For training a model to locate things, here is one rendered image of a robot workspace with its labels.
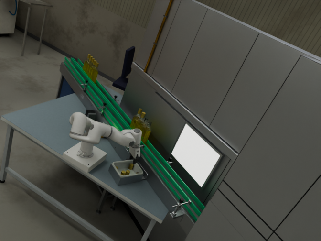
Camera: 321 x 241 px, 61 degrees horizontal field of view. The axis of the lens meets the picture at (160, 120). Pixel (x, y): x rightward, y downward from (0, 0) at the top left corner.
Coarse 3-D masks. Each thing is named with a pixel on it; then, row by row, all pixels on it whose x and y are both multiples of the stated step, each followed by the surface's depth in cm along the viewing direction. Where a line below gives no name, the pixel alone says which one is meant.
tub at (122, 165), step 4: (128, 160) 226; (132, 160) 228; (112, 164) 214; (116, 164) 219; (120, 164) 222; (124, 164) 225; (128, 164) 228; (136, 164) 226; (116, 168) 211; (120, 168) 224; (124, 168) 226; (136, 168) 226; (140, 168) 223; (120, 172) 221; (132, 172) 226; (136, 172) 226; (140, 172) 222; (120, 176) 208; (124, 176) 207
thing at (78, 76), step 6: (66, 60) 333; (72, 66) 320; (72, 72) 320; (78, 78) 308; (90, 90) 285; (90, 96) 285; (96, 96) 276; (96, 102) 276; (108, 114) 258; (108, 120) 258; (114, 120) 250; (114, 126) 250; (120, 126) 243
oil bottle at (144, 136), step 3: (144, 129) 234; (147, 129) 232; (150, 129) 234; (144, 132) 234; (147, 132) 234; (141, 135) 237; (144, 135) 234; (147, 135) 236; (141, 138) 237; (144, 138) 236; (147, 138) 238; (144, 141) 238
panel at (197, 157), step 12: (192, 132) 212; (180, 144) 222; (192, 144) 212; (204, 144) 203; (180, 156) 222; (192, 156) 212; (204, 156) 203; (216, 156) 195; (192, 168) 212; (204, 168) 203; (204, 180) 203
